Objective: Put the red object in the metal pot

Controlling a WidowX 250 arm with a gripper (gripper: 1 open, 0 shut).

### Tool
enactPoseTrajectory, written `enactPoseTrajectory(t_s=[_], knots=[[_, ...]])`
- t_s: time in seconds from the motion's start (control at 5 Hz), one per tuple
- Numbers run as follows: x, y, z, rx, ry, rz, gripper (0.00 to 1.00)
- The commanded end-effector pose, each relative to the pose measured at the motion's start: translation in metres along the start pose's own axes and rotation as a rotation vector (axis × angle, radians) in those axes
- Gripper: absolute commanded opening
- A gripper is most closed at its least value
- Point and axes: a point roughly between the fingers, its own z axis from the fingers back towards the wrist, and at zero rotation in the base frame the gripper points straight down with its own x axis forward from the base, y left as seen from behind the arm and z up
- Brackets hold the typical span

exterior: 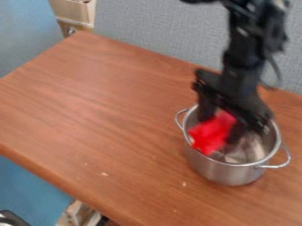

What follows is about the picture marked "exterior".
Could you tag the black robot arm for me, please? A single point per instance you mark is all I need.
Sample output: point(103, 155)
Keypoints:
point(257, 36)

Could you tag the black and white object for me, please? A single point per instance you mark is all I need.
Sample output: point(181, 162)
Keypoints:
point(10, 219)

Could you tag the wooden table leg frame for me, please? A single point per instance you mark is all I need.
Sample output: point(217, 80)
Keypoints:
point(79, 215)

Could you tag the red rectangular block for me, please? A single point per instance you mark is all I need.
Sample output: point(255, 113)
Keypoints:
point(209, 135)

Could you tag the stainless steel pot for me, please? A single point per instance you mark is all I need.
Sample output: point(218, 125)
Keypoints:
point(239, 165)

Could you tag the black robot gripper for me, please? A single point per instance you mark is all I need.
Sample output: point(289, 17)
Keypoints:
point(231, 91)

